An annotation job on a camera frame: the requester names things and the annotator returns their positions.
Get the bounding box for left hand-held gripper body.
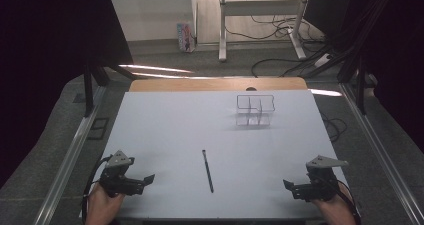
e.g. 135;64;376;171
99;149;146;198

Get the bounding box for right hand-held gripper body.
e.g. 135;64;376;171
291;154;350;203

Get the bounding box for dark striped pen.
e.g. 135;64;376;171
201;149;215;194

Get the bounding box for clear acrylic pen holder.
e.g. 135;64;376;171
234;94;276;128

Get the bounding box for person's left hand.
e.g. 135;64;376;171
84;183;126;225

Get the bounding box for person's right hand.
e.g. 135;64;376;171
311;184;358;225

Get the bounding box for white table board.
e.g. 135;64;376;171
79;90;362;221

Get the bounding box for black metal stand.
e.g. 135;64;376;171
301;0;399;116
82;62;143;118

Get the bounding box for white power strip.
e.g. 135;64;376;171
314;52;334;68

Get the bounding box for dark curtain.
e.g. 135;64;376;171
303;0;424;154
0;0;134;190

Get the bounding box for colourful printed box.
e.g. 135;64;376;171
176;22;196;54

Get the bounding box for left hand-held gripper cable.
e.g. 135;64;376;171
81;154;114;225

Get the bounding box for hand-held gripper cable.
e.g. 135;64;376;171
335;180;362;225
81;154;114;225

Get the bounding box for right hand-held gripper cable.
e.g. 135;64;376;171
335;180;362;225

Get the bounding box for aluminium rail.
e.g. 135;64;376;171
33;84;108;225
338;82;424;225

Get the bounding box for thin black looped cable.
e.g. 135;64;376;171
321;112;349;143

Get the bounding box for long black floor cable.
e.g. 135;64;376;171
250;53;329;79

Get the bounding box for tangle of black floor cables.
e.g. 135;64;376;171
224;0;327;45

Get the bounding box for white metal desk frame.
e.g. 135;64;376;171
218;0;313;63

